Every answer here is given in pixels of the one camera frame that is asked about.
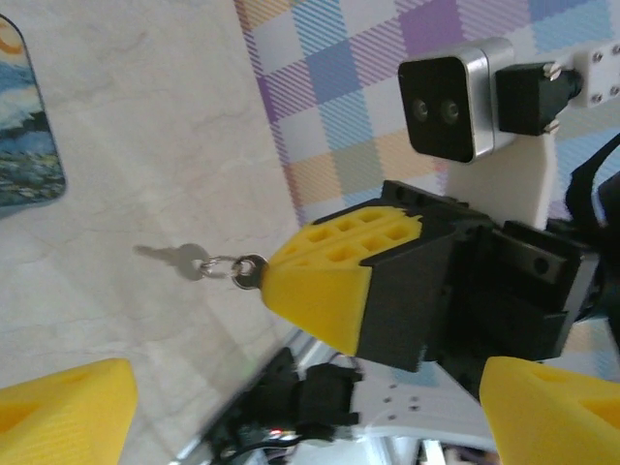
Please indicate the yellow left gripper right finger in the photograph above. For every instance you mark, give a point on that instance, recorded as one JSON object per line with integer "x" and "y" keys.
{"x": 552, "y": 421}

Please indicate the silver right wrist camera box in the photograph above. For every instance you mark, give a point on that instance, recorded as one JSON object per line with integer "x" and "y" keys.
{"x": 436, "y": 106}

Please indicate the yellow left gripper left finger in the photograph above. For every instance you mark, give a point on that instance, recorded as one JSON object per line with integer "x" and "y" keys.
{"x": 58, "y": 416}

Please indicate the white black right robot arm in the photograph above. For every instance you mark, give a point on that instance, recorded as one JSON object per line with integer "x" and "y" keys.
{"x": 412, "y": 416}

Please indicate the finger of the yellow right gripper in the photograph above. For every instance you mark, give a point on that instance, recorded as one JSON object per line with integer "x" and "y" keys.
{"x": 358, "y": 237}
{"x": 329, "y": 305}

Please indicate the starry night tin box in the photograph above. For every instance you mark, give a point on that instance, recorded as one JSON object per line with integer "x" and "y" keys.
{"x": 24, "y": 145}

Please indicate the silver key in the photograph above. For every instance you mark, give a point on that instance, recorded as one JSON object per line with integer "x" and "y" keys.
{"x": 260, "y": 265}
{"x": 186, "y": 259}

